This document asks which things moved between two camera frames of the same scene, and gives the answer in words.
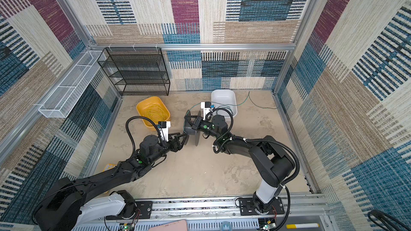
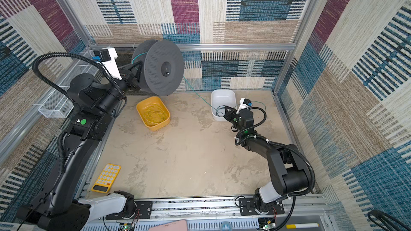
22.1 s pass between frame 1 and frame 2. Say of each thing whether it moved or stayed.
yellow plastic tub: stayed
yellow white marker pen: stayed
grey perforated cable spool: moved
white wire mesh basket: stayed
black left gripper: moved
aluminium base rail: stayed
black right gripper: moved
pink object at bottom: stayed
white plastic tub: stayed
